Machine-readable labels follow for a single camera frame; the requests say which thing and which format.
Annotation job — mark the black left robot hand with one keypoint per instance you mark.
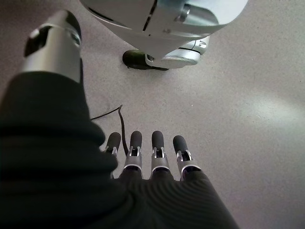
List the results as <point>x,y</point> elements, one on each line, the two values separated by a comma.
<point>59,167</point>

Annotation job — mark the silver left robot leg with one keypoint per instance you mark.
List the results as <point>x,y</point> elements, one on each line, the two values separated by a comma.
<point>166,21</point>

